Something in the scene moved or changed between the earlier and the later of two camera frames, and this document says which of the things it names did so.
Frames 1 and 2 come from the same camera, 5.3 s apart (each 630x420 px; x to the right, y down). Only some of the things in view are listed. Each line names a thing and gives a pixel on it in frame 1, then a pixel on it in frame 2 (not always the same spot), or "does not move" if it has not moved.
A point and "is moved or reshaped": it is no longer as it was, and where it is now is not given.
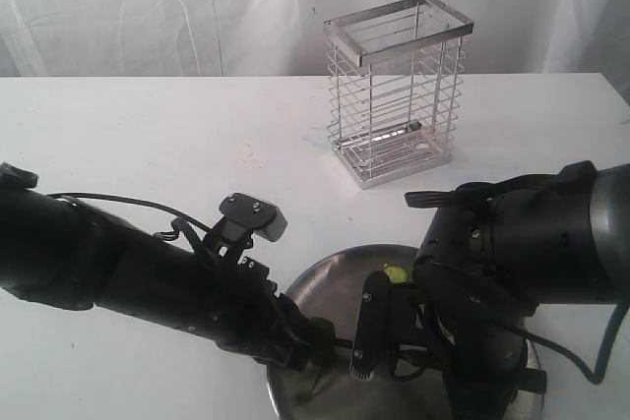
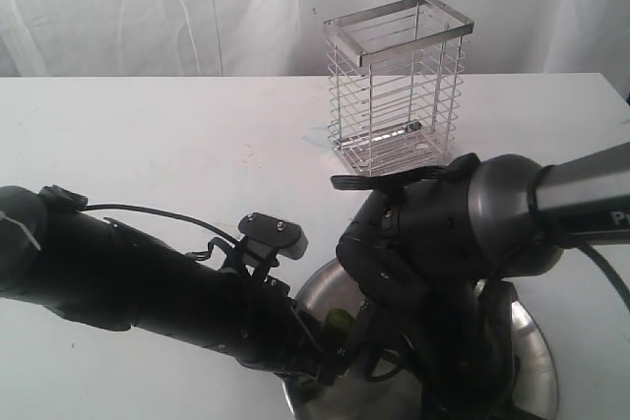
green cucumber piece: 319,339 is moved or reshaped
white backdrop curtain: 261,12 does not move
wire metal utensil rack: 396,75 does not move
